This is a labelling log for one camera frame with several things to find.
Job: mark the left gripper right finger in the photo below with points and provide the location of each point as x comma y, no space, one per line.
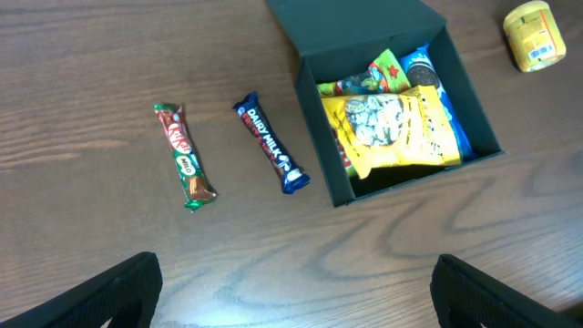
464,296

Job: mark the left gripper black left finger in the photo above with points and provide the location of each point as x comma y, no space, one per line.
125,295

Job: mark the green KitKat Milo bar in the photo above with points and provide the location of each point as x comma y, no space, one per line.
192,178

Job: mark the yellow Hacks candy bag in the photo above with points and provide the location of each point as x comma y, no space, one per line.
428,138

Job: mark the blue Dairy Milk bar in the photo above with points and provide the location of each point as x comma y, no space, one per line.
291,175

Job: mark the green Haribo gummy bag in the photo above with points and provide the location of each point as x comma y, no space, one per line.
367,114

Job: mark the blue Oreo cookie pack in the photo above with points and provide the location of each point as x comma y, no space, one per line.
420,71

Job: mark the yellow plastic jar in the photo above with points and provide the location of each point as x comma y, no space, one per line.
533,36

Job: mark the dark green gift box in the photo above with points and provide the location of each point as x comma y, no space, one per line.
337,39

